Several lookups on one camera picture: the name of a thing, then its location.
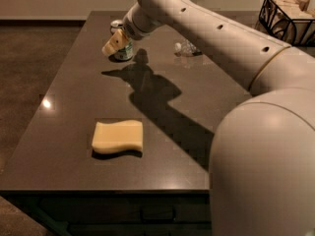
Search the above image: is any green 7up soda can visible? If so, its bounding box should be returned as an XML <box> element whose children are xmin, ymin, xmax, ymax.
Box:
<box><xmin>110</xmin><ymin>20</ymin><xmax>133</xmax><ymax>61</ymax></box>

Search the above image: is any yellow sponge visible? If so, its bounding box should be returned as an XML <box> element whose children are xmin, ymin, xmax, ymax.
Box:
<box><xmin>92</xmin><ymin>120</ymin><xmax>144</xmax><ymax>154</ymax></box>

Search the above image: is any black wire napkin basket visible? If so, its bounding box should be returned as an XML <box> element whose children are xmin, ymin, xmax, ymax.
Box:
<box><xmin>259</xmin><ymin>0</ymin><xmax>315</xmax><ymax>47</ymax></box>

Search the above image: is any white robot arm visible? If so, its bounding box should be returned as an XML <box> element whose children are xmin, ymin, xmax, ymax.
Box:
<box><xmin>103</xmin><ymin>0</ymin><xmax>315</xmax><ymax>236</ymax></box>

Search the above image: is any dark cabinet drawer with handle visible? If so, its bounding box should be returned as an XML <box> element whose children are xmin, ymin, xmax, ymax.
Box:
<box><xmin>39</xmin><ymin>195</ymin><xmax>211</xmax><ymax>224</ymax></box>

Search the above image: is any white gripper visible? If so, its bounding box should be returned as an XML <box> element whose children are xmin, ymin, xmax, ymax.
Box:
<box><xmin>101</xmin><ymin>3</ymin><xmax>161</xmax><ymax>56</ymax></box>

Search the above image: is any clear plastic water bottle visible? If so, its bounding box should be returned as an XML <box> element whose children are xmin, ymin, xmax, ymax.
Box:
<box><xmin>174</xmin><ymin>39</ymin><xmax>201</xmax><ymax>57</ymax></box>

